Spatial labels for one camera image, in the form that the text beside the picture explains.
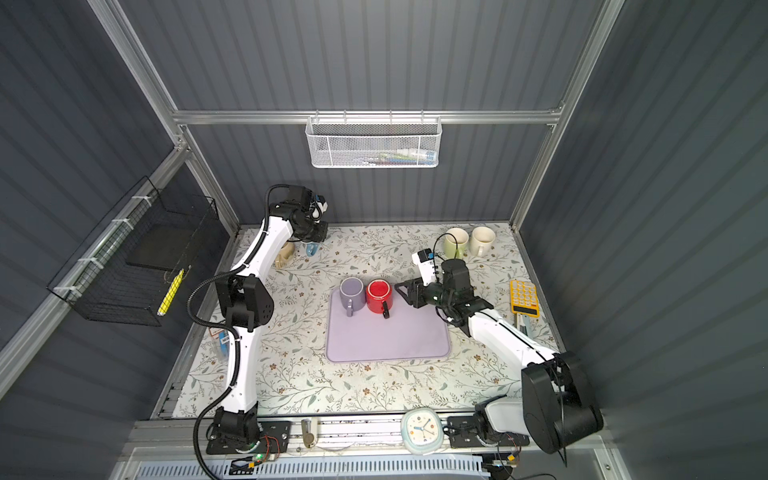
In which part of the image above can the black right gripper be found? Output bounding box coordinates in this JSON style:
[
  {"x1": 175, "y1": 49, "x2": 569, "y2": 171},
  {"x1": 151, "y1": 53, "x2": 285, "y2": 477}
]
[{"x1": 396, "y1": 275, "x2": 454, "y2": 310}]

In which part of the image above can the beige speckled mug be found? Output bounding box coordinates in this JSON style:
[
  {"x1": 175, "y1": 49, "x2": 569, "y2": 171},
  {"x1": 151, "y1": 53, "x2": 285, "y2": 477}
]
[{"x1": 274, "y1": 242, "x2": 295, "y2": 269}]

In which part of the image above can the red mug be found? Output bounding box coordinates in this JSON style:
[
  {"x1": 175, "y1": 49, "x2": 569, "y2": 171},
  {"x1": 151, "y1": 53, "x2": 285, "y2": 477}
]
[{"x1": 366, "y1": 279, "x2": 393, "y2": 319}]

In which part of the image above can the light green mug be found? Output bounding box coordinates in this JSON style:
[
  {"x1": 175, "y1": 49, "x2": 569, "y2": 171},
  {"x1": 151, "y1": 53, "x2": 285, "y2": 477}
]
[{"x1": 443, "y1": 227, "x2": 470, "y2": 259}]

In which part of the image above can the white mug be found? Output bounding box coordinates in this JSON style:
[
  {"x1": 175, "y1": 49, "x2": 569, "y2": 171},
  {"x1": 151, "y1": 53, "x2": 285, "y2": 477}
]
[{"x1": 469, "y1": 226, "x2": 496, "y2": 257}]

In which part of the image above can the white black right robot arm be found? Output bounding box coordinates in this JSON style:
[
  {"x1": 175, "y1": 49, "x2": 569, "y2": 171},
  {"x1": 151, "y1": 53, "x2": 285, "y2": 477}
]
[{"x1": 395, "y1": 249, "x2": 604, "y2": 454}]

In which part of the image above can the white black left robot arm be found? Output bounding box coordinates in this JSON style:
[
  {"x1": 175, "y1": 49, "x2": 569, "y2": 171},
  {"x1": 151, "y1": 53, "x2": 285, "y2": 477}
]
[{"x1": 186, "y1": 184, "x2": 328, "y2": 479}]

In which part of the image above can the purple mug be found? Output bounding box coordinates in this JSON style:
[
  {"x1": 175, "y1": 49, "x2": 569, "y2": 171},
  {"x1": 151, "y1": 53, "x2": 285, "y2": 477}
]
[{"x1": 339, "y1": 277, "x2": 367, "y2": 317}]

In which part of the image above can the lavender plastic tray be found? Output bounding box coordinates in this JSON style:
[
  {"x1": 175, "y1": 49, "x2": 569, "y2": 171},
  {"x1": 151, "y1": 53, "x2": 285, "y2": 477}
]
[{"x1": 326, "y1": 289, "x2": 451, "y2": 363}]

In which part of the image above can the yellow calculator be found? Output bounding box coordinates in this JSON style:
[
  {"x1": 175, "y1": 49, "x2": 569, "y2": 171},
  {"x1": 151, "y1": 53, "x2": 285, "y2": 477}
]
[{"x1": 509, "y1": 280, "x2": 541, "y2": 318}]

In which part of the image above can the colourful marker pack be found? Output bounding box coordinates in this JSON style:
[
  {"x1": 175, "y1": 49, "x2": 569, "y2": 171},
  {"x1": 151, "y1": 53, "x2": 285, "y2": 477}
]
[{"x1": 210, "y1": 328, "x2": 230, "y2": 360}]

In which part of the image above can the yellow marker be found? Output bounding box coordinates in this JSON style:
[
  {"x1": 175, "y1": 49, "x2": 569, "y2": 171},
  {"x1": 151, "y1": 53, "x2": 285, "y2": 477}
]
[{"x1": 156, "y1": 269, "x2": 185, "y2": 317}]

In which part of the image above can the small white clock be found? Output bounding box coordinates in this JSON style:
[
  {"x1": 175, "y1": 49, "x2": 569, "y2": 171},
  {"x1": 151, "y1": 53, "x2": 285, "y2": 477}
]
[{"x1": 401, "y1": 407, "x2": 444, "y2": 455}]

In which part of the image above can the white wire basket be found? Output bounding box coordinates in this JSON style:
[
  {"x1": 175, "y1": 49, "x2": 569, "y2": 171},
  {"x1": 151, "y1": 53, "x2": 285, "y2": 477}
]
[{"x1": 305, "y1": 113, "x2": 443, "y2": 169}]

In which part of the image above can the black wire basket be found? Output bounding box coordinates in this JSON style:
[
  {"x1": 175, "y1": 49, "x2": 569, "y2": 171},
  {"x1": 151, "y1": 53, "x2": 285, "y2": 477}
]
[{"x1": 47, "y1": 179, "x2": 220, "y2": 327}]

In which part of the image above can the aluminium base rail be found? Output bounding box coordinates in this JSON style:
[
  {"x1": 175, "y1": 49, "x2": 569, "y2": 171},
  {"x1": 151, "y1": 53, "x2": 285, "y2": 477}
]
[{"x1": 119, "y1": 409, "x2": 607, "y2": 457}]

